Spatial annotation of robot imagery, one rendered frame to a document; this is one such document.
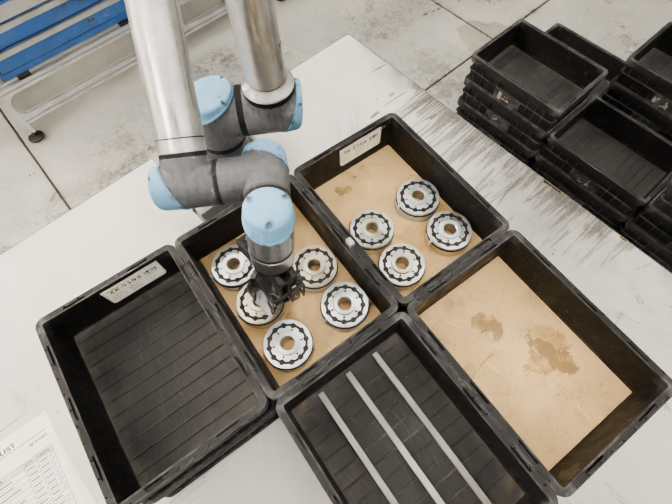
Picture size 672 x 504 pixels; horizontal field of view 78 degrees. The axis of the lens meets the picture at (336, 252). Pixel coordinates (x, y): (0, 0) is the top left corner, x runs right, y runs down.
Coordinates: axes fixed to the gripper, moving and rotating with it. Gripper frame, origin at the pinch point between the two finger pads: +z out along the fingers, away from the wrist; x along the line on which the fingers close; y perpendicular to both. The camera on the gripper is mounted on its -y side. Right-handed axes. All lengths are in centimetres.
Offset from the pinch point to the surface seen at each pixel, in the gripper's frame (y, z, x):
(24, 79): -182, 59, -29
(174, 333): -5.8, 5.1, -21.3
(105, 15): -190, 45, 18
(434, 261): 14.3, -2.5, 34.3
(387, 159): -14.5, -3.8, 43.5
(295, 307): 4.7, 1.7, 2.9
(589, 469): 60, -10, 25
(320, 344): 14.6, 1.8, 2.7
